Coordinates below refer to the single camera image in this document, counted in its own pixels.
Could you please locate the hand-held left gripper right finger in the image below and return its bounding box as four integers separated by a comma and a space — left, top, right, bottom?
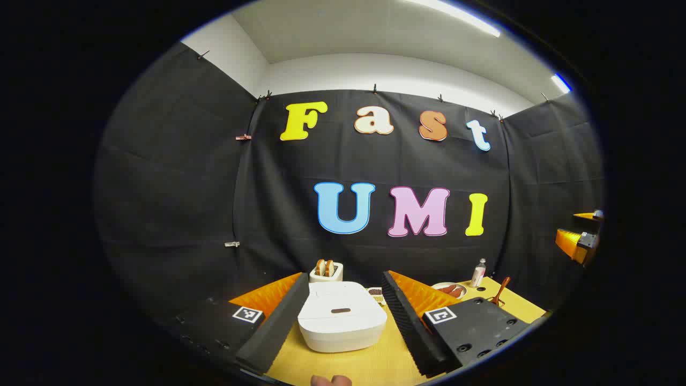
382, 271, 536, 378

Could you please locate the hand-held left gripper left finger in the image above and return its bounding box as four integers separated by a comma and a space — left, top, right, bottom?
161, 272, 310, 376

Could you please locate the white rice cooker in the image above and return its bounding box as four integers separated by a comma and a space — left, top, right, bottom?
297, 281, 387, 353

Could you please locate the brown wooden spoon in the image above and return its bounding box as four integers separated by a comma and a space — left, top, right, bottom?
490, 277, 511, 306

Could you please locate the white round plate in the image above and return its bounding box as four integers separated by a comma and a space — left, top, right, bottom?
431, 283, 468, 300

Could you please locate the white toaster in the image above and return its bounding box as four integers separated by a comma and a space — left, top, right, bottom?
309, 259, 344, 283

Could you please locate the black backdrop cloth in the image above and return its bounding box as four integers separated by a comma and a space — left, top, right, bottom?
94, 43, 605, 333

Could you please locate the long ceiling light strip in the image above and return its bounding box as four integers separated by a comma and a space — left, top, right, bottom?
407, 0, 502, 37

